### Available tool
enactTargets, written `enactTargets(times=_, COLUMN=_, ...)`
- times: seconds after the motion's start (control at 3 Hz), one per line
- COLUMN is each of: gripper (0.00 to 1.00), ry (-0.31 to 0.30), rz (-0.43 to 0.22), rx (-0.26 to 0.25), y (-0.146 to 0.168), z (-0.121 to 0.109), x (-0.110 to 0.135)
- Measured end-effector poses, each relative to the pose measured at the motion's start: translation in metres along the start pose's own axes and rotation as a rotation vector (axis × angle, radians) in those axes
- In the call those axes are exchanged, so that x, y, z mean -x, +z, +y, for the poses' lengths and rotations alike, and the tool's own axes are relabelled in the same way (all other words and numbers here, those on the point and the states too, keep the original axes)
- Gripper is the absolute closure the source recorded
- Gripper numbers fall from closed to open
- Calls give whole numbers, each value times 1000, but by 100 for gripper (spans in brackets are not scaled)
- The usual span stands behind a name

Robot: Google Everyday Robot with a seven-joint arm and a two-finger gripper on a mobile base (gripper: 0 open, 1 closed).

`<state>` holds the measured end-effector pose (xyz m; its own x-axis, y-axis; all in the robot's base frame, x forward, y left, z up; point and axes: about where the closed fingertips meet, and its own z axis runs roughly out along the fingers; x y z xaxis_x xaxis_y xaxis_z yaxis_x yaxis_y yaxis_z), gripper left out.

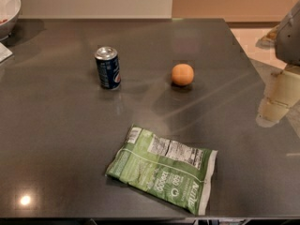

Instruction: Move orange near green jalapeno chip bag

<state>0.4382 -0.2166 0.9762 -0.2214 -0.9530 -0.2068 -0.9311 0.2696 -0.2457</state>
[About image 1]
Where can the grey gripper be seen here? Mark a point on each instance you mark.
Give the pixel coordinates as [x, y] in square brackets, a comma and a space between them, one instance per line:
[289, 37]

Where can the orange fruit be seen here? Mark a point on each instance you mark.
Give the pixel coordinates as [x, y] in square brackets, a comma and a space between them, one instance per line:
[182, 74]

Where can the green jalapeno chip bag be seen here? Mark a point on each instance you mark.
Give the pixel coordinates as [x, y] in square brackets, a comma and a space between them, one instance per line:
[167, 169]

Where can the blue Pepsi soda can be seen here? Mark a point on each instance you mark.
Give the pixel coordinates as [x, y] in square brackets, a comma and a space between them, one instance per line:
[108, 67]

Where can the white paper sheet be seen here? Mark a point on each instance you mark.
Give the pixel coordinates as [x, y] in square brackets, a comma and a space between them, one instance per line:
[5, 53]

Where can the white bowl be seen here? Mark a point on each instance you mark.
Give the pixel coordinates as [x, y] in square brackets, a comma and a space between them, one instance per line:
[9, 13]

